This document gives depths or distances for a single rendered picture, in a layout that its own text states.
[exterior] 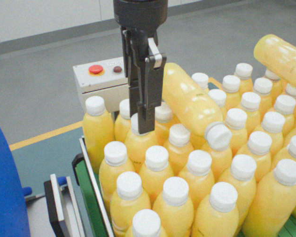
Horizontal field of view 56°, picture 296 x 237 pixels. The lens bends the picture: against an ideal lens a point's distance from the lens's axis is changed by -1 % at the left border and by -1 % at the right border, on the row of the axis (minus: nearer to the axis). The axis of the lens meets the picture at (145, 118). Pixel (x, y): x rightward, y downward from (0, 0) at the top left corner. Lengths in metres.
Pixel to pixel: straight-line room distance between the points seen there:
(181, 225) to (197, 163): 0.10
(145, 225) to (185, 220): 0.09
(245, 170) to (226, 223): 0.09
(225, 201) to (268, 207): 0.13
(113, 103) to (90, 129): 0.13
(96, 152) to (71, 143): 1.45
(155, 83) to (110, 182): 0.20
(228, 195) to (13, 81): 2.67
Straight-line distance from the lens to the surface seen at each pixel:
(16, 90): 2.81
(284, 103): 0.66
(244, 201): 0.53
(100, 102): 0.60
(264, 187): 0.54
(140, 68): 0.43
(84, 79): 0.69
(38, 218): 0.66
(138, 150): 0.53
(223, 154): 0.55
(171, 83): 0.54
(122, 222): 0.49
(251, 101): 0.63
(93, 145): 0.65
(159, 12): 0.39
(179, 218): 0.47
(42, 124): 2.33
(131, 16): 0.39
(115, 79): 0.68
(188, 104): 0.50
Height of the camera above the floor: 1.47
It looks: 41 degrees down
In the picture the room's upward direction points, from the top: straight up
